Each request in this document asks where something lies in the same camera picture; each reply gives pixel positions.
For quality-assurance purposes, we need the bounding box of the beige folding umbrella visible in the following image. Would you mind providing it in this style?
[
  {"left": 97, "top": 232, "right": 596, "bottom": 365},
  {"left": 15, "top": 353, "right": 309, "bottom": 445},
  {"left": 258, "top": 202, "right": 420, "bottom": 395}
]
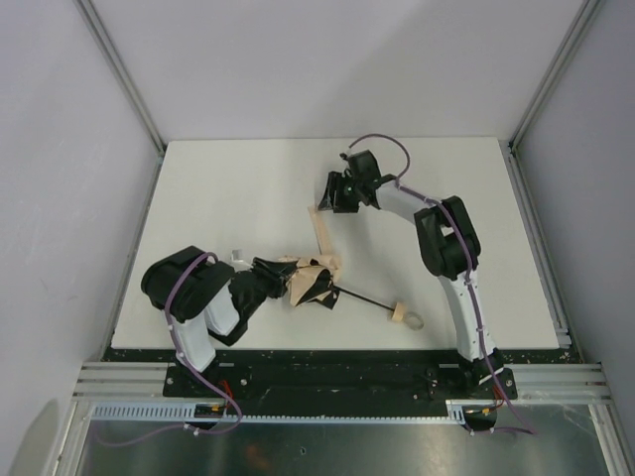
[{"left": 276, "top": 205, "right": 425, "bottom": 331}]

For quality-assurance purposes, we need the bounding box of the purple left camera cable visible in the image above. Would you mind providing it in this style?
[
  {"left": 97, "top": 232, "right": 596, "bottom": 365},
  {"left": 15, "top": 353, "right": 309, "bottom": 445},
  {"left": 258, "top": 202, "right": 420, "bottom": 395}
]
[{"left": 93, "top": 252, "right": 244, "bottom": 445}]

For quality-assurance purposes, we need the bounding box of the purple camera cable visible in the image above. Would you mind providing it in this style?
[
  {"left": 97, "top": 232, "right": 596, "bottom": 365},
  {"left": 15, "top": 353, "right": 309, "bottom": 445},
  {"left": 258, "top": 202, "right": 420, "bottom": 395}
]
[
  {"left": 93, "top": 252, "right": 244, "bottom": 445},
  {"left": 347, "top": 133, "right": 540, "bottom": 437}
]

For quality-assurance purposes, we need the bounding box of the right aluminium frame post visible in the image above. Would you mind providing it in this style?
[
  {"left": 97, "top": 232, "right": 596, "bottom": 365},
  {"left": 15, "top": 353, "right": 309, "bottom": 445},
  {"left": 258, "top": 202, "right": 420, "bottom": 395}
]
[{"left": 508, "top": 0, "right": 605, "bottom": 151}]

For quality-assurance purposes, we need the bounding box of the grey cable duct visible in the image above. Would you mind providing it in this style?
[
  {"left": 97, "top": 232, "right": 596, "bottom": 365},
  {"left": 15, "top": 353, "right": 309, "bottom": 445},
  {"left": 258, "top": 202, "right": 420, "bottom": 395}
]
[{"left": 91, "top": 399, "right": 507, "bottom": 423}]

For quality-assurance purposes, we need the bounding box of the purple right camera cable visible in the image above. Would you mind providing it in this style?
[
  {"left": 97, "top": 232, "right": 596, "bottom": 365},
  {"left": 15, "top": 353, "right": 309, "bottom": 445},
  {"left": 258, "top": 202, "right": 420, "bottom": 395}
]
[{"left": 347, "top": 133, "right": 540, "bottom": 437}]

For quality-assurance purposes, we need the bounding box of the aluminium frame post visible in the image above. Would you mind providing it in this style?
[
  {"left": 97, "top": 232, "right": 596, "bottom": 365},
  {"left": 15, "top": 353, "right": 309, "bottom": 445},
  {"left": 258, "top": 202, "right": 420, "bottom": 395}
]
[
  {"left": 73, "top": 0, "right": 167, "bottom": 157},
  {"left": 508, "top": 0, "right": 605, "bottom": 151}
]

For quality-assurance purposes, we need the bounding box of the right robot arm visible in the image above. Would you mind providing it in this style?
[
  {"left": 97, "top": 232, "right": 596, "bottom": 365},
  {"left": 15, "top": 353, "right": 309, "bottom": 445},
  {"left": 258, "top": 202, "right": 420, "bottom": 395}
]
[{"left": 317, "top": 150, "right": 504, "bottom": 386}]

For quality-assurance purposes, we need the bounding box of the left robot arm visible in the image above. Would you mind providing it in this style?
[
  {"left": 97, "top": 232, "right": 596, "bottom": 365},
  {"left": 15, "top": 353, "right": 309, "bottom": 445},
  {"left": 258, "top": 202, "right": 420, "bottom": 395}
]
[{"left": 141, "top": 246, "right": 297, "bottom": 373}]

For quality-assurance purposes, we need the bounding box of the left aluminium frame post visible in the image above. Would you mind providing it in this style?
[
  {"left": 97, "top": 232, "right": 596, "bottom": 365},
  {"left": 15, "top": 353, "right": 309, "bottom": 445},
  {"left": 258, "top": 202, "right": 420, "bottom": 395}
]
[{"left": 73, "top": 0, "right": 167, "bottom": 157}]

